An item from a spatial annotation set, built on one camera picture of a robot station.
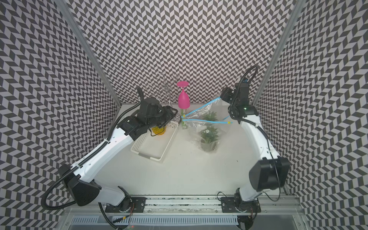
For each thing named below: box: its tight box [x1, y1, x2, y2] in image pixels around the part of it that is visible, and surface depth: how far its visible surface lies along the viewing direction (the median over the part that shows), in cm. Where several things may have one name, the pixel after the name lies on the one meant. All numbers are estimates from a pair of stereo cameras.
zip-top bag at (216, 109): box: [180, 96, 230, 120], surface depth 81 cm
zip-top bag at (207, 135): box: [182, 119, 233, 154], surface depth 82 cm
